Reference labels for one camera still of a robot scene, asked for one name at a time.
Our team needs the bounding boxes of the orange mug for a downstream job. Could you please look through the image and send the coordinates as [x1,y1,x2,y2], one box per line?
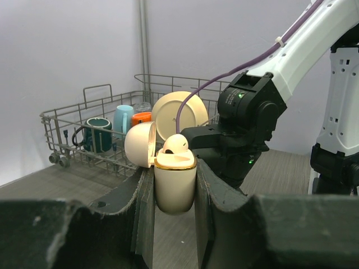
[131,112,151,127]

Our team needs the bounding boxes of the beige plate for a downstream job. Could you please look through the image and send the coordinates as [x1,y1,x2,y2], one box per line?
[151,91,209,142]

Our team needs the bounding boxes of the grey wire dish rack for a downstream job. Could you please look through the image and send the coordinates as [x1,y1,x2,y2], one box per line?
[39,73,233,177]

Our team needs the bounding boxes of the aluminium frame rail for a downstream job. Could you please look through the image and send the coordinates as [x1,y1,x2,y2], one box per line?
[139,0,150,92]

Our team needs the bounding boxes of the dark green mug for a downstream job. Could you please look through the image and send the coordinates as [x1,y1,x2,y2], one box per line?
[72,117,112,154]

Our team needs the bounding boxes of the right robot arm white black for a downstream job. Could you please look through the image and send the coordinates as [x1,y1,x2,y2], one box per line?
[176,1,358,195]

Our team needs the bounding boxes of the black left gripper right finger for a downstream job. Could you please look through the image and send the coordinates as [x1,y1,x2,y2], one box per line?
[195,160,358,268]

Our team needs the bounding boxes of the light blue mug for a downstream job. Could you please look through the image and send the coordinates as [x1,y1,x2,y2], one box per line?
[113,105,135,138]

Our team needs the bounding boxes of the clear glass cup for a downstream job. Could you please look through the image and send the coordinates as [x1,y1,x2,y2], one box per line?
[134,102,152,114]

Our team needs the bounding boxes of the beige charging case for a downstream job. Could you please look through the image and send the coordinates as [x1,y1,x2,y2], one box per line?
[125,122,197,215]

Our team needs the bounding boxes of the beige earbud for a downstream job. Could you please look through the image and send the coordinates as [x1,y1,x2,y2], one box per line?
[163,134,188,154]

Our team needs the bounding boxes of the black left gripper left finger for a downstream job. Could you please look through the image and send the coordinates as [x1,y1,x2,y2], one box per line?
[1,168,155,268]

